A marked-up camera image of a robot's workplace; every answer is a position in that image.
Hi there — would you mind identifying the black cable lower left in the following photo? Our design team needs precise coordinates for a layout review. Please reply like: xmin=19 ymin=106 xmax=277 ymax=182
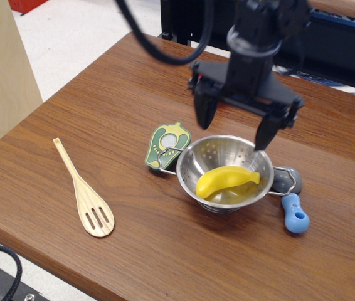
xmin=0 ymin=244 xmax=23 ymax=301

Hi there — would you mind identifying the yellow toy banana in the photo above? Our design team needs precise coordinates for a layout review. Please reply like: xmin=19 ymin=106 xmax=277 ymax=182
xmin=195 ymin=166 xmax=260 ymax=199

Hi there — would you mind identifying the blue grey scoop utensil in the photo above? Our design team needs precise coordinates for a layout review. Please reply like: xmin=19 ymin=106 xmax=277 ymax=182
xmin=272 ymin=166 xmax=310 ymax=234

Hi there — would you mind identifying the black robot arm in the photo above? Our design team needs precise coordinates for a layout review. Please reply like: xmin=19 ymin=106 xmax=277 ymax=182
xmin=188 ymin=1 xmax=312 ymax=151

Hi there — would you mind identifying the steel colander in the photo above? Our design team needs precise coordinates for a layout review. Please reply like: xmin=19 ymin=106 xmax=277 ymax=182
xmin=157 ymin=134 xmax=297 ymax=214

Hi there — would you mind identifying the black braided cable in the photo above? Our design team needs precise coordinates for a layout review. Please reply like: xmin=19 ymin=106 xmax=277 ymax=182
xmin=114 ymin=0 xmax=213 ymax=66

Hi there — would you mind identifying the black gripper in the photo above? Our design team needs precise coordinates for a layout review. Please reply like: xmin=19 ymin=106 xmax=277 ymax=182
xmin=188 ymin=54 xmax=304 ymax=151

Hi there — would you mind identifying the black metal frame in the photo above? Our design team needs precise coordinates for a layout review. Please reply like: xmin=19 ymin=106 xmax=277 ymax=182
xmin=160 ymin=1 xmax=355 ymax=94

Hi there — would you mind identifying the light wooden board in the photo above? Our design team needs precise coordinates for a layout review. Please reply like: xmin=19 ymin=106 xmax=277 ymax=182
xmin=0 ymin=1 xmax=43 ymax=138

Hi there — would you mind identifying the wooden slotted spatula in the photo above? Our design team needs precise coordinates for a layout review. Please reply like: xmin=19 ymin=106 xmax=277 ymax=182
xmin=53 ymin=138 xmax=115 ymax=238

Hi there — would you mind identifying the red bin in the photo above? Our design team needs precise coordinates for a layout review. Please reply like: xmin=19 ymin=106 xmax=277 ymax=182
xmin=9 ymin=0 xmax=48 ymax=14

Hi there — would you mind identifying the green toy pepper slice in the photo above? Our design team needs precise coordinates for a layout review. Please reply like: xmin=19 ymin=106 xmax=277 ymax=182
xmin=144 ymin=121 xmax=191 ymax=171

